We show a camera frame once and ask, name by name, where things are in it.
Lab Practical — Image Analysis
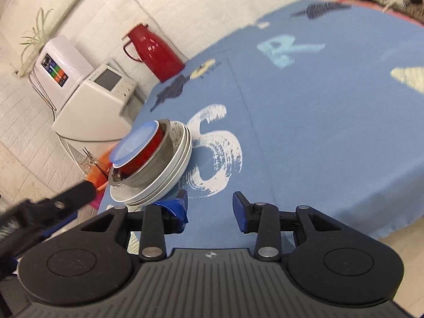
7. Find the stainless steel bowl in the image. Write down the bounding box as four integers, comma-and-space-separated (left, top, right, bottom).
108, 118, 174, 187

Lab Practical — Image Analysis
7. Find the red ceramic bowl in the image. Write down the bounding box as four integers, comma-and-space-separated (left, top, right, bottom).
112, 126, 165, 177

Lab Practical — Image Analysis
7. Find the white plate blue rim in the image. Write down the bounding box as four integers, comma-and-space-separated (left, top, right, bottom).
109, 121, 193, 207

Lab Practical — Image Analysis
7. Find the blue plastic bowl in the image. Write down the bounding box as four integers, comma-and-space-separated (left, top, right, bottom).
109, 121, 160, 168

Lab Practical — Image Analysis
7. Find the pink plastic cup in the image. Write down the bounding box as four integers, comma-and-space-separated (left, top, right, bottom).
89, 190, 104, 210

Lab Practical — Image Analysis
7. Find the orange plastic basin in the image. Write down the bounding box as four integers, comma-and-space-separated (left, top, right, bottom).
87, 149, 112, 192

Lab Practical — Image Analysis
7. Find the glass bottle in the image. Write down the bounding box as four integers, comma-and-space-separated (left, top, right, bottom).
80, 147, 106, 174

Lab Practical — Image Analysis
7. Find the white appliance with screen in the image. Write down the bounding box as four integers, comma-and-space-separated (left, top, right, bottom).
52, 63, 142, 143

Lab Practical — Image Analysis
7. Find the blue patterned tablecloth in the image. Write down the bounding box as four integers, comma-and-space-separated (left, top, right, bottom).
95, 0, 424, 256

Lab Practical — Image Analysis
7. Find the white water purifier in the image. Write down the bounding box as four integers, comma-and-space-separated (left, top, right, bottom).
29, 35, 94, 113

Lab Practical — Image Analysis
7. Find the red thermos jug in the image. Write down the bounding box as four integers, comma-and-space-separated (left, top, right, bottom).
122, 24, 185, 83

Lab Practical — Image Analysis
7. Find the green potted plant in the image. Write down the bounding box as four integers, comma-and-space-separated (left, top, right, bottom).
17, 7, 52, 78

